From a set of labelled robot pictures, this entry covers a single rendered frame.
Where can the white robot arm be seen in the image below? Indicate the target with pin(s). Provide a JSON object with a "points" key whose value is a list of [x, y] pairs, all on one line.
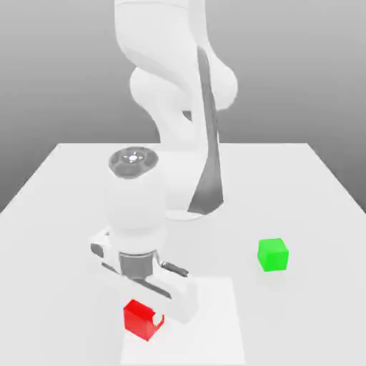
{"points": [[148, 85]]}

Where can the small red cube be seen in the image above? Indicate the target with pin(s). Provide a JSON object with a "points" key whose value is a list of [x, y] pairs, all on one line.
{"points": [[137, 321]]}

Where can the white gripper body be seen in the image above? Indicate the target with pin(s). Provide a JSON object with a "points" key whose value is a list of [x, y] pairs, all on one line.
{"points": [[177, 297]]}

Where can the small green cube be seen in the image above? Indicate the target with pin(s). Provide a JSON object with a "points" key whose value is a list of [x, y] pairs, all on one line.
{"points": [[271, 256]]}

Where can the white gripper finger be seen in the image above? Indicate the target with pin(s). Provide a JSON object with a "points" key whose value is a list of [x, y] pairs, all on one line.
{"points": [[157, 318]]}

